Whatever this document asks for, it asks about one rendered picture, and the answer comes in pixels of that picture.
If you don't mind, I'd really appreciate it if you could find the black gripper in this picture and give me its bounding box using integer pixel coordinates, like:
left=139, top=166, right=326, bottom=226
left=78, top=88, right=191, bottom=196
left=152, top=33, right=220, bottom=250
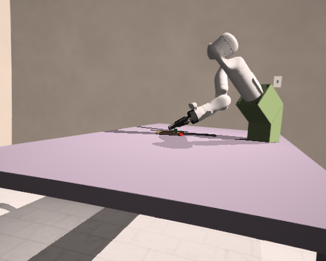
left=168, top=110, right=199, bottom=130

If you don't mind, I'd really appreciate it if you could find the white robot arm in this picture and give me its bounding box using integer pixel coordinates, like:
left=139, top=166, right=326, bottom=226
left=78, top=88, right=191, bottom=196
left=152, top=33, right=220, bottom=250
left=189, top=33, right=263, bottom=121

